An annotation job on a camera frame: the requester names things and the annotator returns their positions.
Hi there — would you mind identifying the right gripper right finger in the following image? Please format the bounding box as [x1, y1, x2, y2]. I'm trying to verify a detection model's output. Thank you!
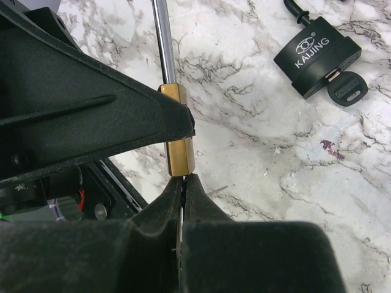
[180, 174, 346, 292]

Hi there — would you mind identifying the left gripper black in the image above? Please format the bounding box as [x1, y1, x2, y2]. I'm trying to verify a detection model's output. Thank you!
[0, 0, 196, 225]

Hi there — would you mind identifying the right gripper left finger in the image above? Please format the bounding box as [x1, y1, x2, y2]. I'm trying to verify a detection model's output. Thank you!
[1, 178, 183, 292]

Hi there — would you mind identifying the brass padlock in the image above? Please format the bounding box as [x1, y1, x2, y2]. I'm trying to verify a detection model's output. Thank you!
[152, 0, 196, 178]

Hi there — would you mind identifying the black-headed key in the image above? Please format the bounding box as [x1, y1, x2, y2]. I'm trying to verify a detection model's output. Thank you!
[327, 71, 368, 107]

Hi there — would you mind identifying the black padlock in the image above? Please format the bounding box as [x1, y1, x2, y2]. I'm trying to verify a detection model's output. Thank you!
[274, 1, 362, 99]

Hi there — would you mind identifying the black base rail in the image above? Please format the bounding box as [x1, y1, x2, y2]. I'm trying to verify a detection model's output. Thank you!
[84, 158, 148, 220]

